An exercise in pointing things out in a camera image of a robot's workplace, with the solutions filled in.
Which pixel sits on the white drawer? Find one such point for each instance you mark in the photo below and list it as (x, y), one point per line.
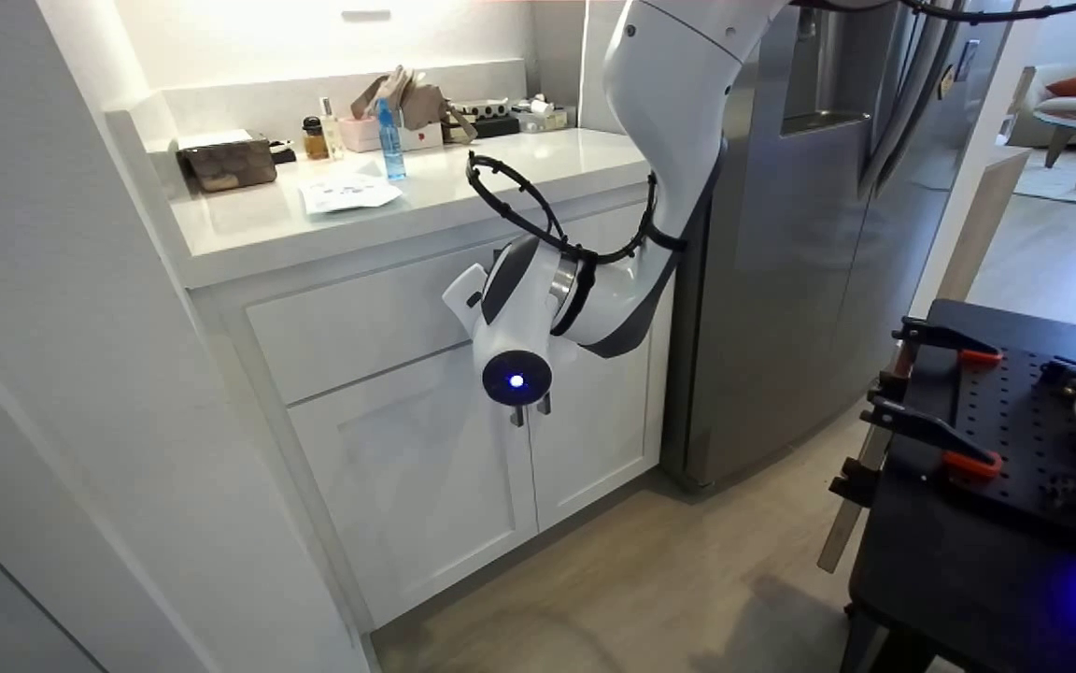
(354, 323)

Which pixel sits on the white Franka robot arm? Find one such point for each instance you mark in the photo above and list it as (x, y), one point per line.
(675, 87)

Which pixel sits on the white base cabinet door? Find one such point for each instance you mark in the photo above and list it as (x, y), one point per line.
(411, 486)
(599, 424)

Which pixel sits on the dark small countertop items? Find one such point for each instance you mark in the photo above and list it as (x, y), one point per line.
(486, 120)

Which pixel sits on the small white countertop object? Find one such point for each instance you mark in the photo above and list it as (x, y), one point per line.
(546, 113)

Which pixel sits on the white printed paper sheet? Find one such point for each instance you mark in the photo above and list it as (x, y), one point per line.
(350, 191)

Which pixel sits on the blue plastic bottle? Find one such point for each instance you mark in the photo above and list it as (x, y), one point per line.
(389, 143)

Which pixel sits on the stainless steel refrigerator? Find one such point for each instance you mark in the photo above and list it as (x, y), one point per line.
(788, 313)

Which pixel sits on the slim white bottle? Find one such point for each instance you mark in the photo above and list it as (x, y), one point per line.
(329, 127)

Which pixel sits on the small brown bottle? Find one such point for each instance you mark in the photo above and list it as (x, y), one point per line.
(317, 141)

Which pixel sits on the white counter cabinet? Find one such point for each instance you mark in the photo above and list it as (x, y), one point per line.
(253, 226)

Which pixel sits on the brown leather box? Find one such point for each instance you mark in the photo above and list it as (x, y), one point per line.
(225, 165)

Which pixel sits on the black perforated robot cart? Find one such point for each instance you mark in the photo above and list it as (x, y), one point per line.
(974, 546)

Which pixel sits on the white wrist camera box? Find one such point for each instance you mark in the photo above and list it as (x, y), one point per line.
(465, 295)

